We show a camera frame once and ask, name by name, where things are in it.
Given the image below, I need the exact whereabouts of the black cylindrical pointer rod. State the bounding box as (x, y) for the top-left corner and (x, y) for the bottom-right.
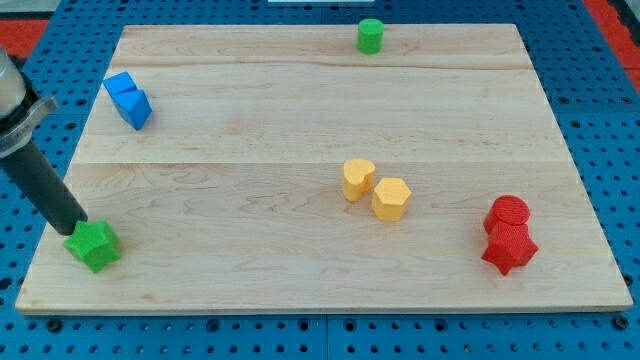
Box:
(1, 141), (88, 235)

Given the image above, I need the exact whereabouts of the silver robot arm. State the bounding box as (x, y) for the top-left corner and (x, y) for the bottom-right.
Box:
(1, 50), (88, 235)

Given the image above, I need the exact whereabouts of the yellow heart block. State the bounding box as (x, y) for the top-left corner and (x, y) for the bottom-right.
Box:
(342, 158), (376, 202)

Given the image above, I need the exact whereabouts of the green star block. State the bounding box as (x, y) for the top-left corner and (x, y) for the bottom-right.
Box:
(63, 220), (121, 273)

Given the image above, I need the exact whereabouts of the blue triangle block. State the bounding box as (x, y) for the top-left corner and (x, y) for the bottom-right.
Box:
(112, 90), (152, 131)

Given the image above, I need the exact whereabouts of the blue cube block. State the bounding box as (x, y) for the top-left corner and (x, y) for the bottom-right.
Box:
(103, 72), (137, 97)

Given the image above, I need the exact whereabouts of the wooden board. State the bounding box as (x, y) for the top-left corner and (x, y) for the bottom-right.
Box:
(16, 24), (633, 315)

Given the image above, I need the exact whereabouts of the yellow hexagon block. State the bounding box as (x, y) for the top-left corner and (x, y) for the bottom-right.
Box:
(371, 177), (411, 221)

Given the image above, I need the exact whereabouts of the green cylinder block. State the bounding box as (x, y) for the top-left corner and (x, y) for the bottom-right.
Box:
(357, 18), (384, 55)

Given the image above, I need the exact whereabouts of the red cylinder block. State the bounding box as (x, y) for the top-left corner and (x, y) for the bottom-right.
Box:
(483, 195), (530, 233)

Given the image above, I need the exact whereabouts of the red star block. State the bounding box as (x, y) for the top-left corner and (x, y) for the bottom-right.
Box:
(481, 221), (539, 276)

